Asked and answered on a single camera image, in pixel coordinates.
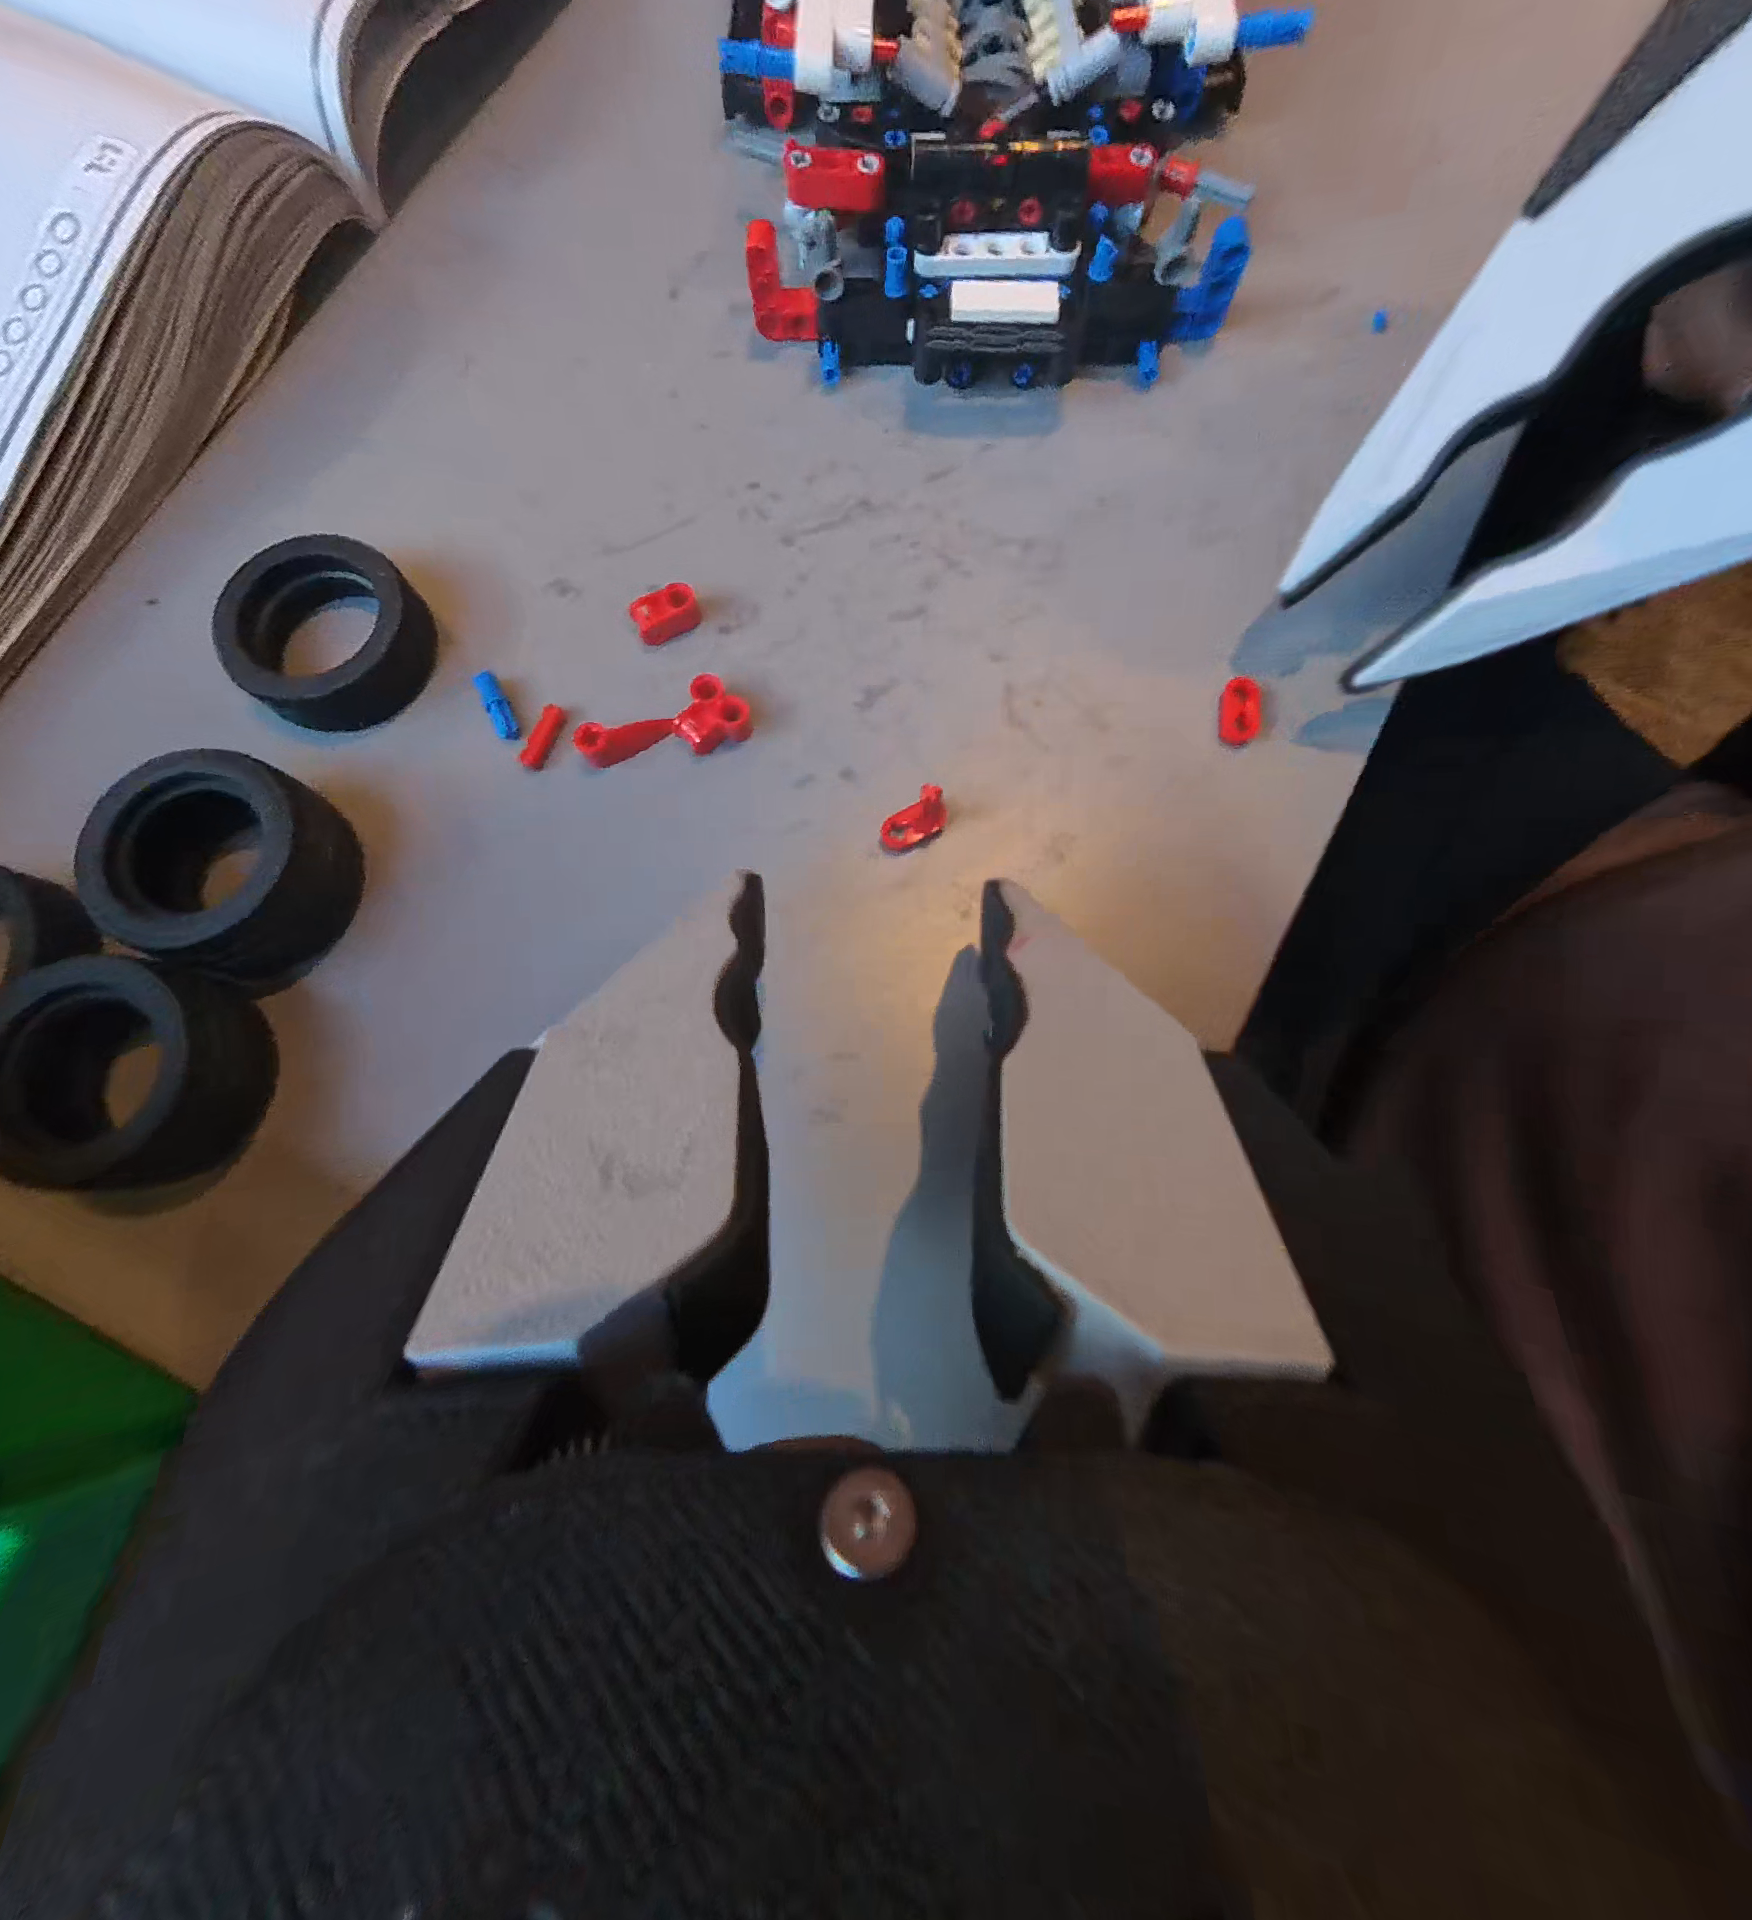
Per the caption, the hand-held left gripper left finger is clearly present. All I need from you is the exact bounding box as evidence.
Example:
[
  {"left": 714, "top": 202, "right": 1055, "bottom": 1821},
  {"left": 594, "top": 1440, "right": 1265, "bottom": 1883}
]
[{"left": 400, "top": 870, "right": 776, "bottom": 1389}]

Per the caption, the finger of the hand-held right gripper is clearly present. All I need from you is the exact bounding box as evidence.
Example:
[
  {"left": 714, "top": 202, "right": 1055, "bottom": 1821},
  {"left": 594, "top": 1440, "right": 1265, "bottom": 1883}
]
[
  {"left": 1273, "top": 0, "right": 1752, "bottom": 606},
  {"left": 1340, "top": 317, "right": 1752, "bottom": 695}
]

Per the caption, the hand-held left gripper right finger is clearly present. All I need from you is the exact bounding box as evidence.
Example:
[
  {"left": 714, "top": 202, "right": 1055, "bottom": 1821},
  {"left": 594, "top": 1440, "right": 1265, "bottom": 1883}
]
[{"left": 970, "top": 875, "right": 1339, "bottom": 1404}]

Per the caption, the toy brick race car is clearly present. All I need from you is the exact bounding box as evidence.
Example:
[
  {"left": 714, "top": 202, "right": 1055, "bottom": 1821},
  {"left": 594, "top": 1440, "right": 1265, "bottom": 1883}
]
[{"left": 718, "top": 0, "right": 1320, "bottom": 396}]

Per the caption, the green plastic bin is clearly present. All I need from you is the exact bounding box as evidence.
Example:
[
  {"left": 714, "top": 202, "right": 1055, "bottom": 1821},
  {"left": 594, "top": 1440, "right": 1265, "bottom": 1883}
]
[{"left": 0, "top": 1230, "right": 204, "bottom": 1891}]

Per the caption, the grey desk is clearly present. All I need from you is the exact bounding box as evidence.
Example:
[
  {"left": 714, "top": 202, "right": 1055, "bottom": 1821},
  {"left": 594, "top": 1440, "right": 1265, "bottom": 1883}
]
[{"left": 0, "top": 0, "right": 1681, "bottom": 1381}]

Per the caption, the person's right hand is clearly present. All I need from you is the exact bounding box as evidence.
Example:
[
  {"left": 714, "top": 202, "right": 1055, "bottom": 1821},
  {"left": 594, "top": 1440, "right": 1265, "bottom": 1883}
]
[{"left": 1639, "top": 254, "right": 1752, "bottom": 430}]

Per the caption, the black toy tyre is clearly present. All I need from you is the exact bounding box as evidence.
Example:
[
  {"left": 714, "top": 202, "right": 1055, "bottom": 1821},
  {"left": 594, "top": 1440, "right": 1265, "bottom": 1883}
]
[
  {"left": 0, "top": 858, "right": 106, "bottom": 1073},
  {"left": 0, "top": 952, "right": 282, "bottom": 1193},
  {"left": 73, "top": 746, "right": 369, "bottom": 1000},
  {"left": 211, "top": 531, "right": 440, "bottom": 733}
]

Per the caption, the person's brown shirt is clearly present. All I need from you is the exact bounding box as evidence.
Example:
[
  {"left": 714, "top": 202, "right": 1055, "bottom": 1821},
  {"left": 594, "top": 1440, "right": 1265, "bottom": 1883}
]
[{"left": 1326, "top": 779, "right": 1752, "bottom": 1920}]

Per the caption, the red triple-hole connector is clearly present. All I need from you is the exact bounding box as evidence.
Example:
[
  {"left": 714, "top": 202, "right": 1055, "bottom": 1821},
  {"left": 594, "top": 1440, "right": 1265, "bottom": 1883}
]
[{"left": 670, "top": 672, "right": 757, "bottom": 756}]

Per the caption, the toy car instruction booklet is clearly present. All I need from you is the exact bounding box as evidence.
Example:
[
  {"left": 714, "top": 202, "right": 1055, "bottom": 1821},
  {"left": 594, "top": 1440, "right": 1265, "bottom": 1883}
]
[{"left": 0, "top": 90, "right": 384, "bottom": 782}]

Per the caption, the yellow-cornered white booklet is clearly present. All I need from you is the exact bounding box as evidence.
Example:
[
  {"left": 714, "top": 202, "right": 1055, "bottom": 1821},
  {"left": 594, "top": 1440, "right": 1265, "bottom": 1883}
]
[{"left": 0, "top": 0, "right": 578, "bottom": 219}]

